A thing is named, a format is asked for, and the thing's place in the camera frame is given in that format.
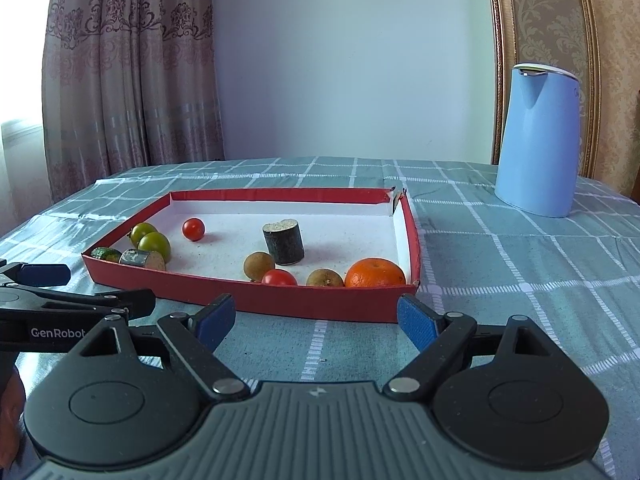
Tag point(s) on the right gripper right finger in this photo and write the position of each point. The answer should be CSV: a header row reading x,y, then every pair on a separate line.
x,y
505,393

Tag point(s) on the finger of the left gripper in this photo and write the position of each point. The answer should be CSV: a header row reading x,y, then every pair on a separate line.
x,y
41,320
35,275

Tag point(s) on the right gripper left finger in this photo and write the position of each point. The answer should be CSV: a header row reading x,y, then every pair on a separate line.
x,y
125,395

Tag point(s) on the dark sugarcane piece small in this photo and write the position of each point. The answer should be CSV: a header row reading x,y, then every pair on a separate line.
x,y
145,259

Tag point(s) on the green jujube fruit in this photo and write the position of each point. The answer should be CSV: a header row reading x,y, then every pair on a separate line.
x,y
156,242

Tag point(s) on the red cherry tomato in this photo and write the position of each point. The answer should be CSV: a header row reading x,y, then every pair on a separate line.
x,y
279,277
193,229

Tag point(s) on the brown longan fruit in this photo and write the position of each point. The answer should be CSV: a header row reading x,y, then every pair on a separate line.
x,y
257,264
324,278

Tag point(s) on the dark sugarcane piece large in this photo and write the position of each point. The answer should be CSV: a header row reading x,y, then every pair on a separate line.
x,y
284,241

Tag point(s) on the person left hand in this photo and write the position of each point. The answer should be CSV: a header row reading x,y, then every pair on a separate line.
x,y
12,406

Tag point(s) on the green cucumber piece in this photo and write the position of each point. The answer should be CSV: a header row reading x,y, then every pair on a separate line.
x,y
106,254

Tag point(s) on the green round fruit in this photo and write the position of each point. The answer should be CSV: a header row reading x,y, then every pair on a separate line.
x,y
139,231

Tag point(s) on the teal plaid bedsheet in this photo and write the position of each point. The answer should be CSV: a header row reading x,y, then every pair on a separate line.
x,y
578,277

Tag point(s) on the orange tangerine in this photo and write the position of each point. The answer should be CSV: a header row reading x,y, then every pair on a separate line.
x,y
374,272

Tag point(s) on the red shallow cardboard box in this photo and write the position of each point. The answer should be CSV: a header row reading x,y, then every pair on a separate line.
x,y
337,254

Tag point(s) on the blue electric kettle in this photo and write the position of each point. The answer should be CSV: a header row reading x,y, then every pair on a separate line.
x,y
539,158

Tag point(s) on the pink patterned curtain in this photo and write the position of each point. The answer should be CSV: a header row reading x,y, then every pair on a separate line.
x,y
127,84

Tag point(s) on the gold wall frame moulding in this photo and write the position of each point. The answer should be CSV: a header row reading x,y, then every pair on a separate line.
x,y
596,40

